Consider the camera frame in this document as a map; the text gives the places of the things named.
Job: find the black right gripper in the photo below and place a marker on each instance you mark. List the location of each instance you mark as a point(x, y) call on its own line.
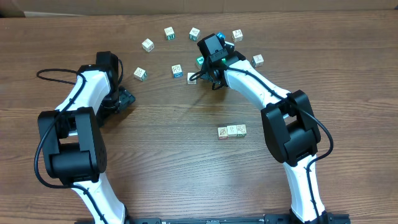
point(206, 73)

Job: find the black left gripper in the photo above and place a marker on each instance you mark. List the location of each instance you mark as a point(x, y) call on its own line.
point(125, 97)

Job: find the wooden block red side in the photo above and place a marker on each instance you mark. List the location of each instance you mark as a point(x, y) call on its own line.
point(222, 133)

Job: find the wooden block turtle drawing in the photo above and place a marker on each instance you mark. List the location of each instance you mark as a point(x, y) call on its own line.
point(232, 131)

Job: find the wooden block green R side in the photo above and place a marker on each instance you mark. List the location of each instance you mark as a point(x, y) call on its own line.
point(241, 130)

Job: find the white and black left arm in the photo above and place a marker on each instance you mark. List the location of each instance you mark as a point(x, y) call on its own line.
point(71, 153)

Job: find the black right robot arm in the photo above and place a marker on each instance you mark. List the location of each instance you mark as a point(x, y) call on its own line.
point(291, 131)

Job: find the blue top wooden block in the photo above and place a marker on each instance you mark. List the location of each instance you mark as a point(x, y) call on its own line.
point(221, 35)

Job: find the wooden block blue side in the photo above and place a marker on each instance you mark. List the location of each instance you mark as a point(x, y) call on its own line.
point(177, 71)
point(257, 61)

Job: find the wooden block animal drawing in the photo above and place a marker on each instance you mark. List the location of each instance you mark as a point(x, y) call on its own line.
point(237, 35)

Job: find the wooden block green side left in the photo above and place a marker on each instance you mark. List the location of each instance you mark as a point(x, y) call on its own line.
point(140, 74)

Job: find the wooden block green side top row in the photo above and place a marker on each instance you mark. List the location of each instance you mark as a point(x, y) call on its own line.
point(194, 34)

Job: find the wooden block blue side right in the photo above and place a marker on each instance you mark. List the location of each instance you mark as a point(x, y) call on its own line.
point(257, 61)

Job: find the wooden block green H side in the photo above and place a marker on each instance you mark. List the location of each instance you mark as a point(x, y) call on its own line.
point(169, 33)

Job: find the plain wooden block far left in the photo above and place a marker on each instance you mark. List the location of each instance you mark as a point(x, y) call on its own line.
point(148, 45)

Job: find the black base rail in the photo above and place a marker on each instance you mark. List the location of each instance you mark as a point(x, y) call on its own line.
point(327, 218)

